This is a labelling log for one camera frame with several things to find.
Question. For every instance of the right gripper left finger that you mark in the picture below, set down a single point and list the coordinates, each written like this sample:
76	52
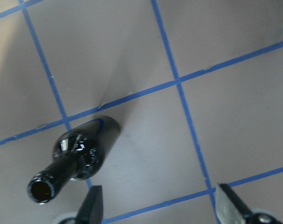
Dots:
91	210

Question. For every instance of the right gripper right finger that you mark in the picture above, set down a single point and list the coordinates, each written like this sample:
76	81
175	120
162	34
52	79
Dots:
231	209

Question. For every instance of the dark wine bottle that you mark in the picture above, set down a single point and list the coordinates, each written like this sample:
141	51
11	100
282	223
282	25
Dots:
78	155

